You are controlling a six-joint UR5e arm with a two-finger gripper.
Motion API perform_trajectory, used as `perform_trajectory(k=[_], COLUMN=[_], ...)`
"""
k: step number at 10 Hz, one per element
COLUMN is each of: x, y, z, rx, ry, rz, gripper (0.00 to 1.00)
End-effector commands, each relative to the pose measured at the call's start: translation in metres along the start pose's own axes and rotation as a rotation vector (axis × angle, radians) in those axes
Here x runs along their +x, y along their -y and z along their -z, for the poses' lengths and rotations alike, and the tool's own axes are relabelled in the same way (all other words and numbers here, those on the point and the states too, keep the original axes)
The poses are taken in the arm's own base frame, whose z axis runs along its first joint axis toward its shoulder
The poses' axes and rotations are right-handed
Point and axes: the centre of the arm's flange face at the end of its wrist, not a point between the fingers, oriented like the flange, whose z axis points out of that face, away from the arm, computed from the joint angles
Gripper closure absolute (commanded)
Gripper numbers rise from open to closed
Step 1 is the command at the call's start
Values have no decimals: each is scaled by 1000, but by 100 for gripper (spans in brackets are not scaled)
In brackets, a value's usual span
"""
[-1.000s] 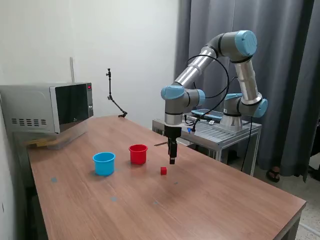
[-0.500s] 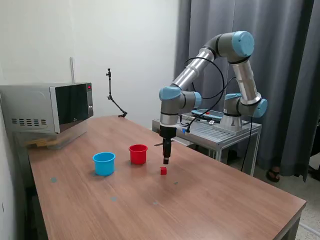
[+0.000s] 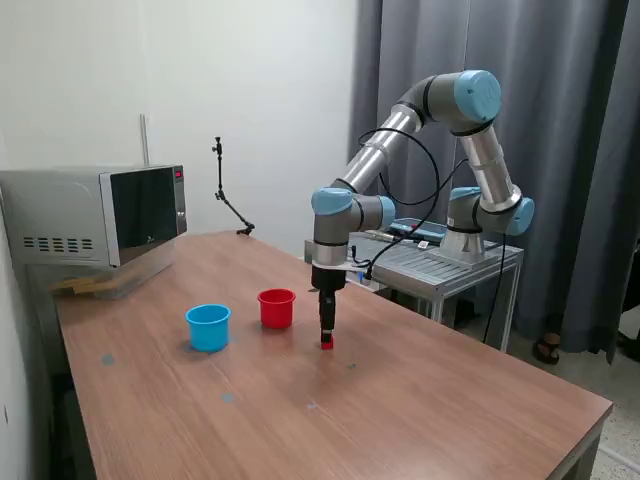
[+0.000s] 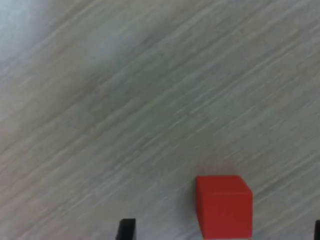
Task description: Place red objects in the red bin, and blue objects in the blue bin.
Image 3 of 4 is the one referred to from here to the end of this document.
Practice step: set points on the grey metal robot stand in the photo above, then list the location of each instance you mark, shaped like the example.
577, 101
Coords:
440, 270

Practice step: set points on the wooden blocks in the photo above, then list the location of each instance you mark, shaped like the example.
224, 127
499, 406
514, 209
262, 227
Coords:
85, 286

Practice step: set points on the red plastic cup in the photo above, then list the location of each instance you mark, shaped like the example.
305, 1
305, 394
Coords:
276, 315

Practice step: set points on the silver microwave oven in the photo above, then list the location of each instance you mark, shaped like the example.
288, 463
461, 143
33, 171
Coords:
60, 210

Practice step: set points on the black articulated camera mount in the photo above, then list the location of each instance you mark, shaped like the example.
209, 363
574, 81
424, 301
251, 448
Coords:
246, 230

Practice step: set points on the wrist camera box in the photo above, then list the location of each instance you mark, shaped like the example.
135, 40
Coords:
361, 272

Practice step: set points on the foot in black sandal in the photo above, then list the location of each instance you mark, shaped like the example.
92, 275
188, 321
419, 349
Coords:
547, 347

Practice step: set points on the red cube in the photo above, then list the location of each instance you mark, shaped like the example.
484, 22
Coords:
328, 344

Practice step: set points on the grey curtain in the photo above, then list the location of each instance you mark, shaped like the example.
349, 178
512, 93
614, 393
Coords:
575, 100

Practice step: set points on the blue plastic cup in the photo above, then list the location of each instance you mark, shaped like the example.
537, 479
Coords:
207, 332

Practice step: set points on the blue teach pendant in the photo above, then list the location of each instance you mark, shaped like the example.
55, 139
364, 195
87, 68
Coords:
425, 230

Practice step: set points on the white pole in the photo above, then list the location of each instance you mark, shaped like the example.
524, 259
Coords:
144, 140

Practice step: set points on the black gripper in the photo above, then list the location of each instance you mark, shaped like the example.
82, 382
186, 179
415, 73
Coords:
327, 279

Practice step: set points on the silver blue UR5e robot arm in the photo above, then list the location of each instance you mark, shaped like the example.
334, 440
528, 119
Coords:
480, 155

